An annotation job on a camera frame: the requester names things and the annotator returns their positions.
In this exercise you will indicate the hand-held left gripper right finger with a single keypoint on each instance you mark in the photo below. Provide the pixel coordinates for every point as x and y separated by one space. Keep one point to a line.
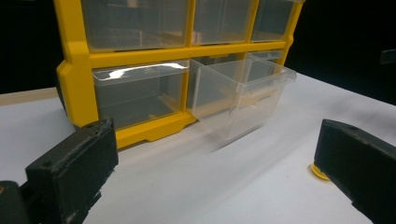
358 161

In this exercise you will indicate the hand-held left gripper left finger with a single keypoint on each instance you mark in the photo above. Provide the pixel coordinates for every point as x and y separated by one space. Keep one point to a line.
71 168

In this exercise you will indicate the small yellow round object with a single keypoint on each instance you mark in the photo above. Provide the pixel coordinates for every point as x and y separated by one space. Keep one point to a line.
317 173

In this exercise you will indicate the yellow drawer cabinet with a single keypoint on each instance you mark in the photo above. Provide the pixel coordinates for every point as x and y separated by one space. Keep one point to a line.
77 71

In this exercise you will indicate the clear plastic drawer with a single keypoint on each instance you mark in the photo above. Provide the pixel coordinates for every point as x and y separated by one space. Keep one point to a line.
134 23
236 93
267 55
271 20
137 93
221 20

